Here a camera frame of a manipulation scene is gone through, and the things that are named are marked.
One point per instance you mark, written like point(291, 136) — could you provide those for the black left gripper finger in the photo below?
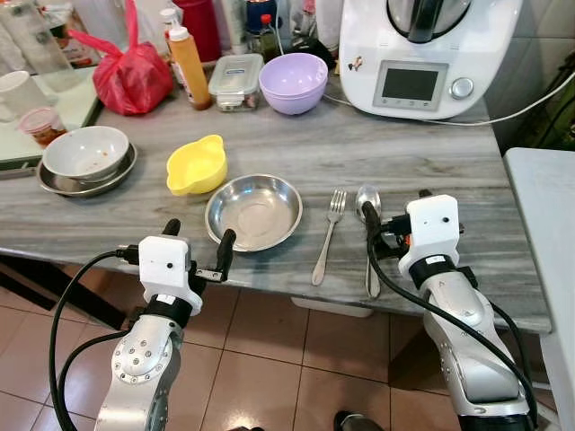
point(225, 250)
point(171, 227)

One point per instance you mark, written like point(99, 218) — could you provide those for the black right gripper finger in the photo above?
point(370, 217)
point(423, 195)

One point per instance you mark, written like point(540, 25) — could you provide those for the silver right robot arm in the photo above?
point(463, 332)

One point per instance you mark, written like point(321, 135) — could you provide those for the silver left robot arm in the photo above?
point(144, 359)

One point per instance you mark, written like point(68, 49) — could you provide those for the steel spoon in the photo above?
point(369, 192)

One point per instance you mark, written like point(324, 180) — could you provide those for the steel fork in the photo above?
point(329, 235)

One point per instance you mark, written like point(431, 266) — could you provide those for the stainless steel plate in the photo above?
point(108, 186)
point(256, 211)

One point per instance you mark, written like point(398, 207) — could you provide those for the yellow plastic bowl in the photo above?
point(193, 171)

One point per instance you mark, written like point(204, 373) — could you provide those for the white ceramic bowl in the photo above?
point(85, 148)

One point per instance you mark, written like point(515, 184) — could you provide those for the white side table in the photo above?
point(548, 233)

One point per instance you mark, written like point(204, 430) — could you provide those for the red plastic bag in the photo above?
point(130, 81)

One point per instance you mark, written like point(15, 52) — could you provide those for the pale green tray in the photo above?
point(76, 103)

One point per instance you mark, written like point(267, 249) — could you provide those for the orange sauce bottle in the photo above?
point(190, 72)

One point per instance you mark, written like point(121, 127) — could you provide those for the purple plastic bowl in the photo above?
point(292, 81)

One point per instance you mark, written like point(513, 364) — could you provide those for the glass container with grey lid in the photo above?
point(235, 76)

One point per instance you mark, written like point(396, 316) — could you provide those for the small jar with pink lid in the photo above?
point(40, 126)

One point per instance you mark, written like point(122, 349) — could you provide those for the white kitchen food processor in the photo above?
point(359, 36)

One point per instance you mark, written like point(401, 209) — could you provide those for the black robot right foot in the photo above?
point(355, 422)

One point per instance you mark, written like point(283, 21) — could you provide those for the white mug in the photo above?
point(20, 94)

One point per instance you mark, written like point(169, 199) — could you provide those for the dark red canister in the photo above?
point(199, 27)

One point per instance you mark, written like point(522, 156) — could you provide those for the oil bottle with red cap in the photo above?
point(262, 40)

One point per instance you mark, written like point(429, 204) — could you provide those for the white capped bottle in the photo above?
point(169, 18)

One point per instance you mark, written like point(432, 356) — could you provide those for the clear plastic bottle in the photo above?
point(36, 40)

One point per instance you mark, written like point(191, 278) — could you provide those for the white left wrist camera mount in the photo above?
point(163, 265)

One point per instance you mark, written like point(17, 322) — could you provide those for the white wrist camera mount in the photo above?
point(163, 265)
point(431, 224)

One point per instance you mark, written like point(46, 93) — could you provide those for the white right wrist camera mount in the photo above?
point(431, 224)

